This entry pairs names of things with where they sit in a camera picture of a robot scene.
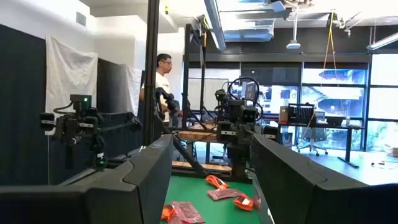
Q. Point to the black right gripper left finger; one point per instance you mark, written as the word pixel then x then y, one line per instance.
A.
pixel 140 186

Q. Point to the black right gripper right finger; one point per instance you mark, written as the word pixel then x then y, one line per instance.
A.
pixel 295 193

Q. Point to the orange candy packet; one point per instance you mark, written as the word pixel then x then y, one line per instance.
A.
pixel 244 202
pixel 216 182
pixel 168 213

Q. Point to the pinkish red candy packet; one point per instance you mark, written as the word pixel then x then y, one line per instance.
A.
pixel 224 193
pixel 186 211

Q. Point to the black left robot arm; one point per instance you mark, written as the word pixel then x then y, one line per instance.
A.
pixel 237 161

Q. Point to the wooden workbench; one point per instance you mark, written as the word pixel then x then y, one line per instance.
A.
pixel 196 135

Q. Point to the whiteboard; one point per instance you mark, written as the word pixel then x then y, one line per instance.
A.
pixel 208 93

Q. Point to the office chair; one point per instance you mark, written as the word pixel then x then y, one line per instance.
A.
pixel 312 140

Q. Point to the brown cardboard box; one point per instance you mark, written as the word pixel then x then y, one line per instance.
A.
pixel 283 115

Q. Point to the black metal rack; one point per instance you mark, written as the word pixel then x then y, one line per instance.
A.
pixel 186 77

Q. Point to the black monitor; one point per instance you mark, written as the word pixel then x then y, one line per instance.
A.
pixel 301 114

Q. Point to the black office desk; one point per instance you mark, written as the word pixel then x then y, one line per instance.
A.
pixel 348 130

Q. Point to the person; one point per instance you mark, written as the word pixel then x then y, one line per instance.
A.
pixel 162 82

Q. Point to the small white cloth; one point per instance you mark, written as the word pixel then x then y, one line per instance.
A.
pixel 133 87

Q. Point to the white ceiling pendant device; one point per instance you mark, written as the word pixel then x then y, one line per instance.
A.
pixel 293 45

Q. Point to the large white cloth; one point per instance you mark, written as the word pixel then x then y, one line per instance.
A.
pixel 71 74

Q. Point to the long ceiling light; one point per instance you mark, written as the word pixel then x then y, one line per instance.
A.
pixel 384 41

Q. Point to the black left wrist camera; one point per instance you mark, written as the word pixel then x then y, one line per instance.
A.
pixel 249 114

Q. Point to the wall air vent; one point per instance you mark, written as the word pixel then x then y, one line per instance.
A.
pixel 81 19

